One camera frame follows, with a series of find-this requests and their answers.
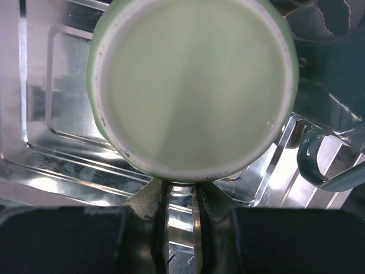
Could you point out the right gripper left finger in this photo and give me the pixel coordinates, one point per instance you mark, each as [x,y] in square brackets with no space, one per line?
[129,238]

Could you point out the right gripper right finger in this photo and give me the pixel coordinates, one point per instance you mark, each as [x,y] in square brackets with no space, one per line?
[230,238]

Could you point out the light green mug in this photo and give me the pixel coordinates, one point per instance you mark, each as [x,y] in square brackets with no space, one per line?
[191,91]

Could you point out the grey-blue ceramic mug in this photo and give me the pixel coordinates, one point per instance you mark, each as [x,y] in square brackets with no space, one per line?
[329,40]

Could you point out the silver metal tray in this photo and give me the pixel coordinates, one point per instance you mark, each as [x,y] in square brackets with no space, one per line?
[49,138]

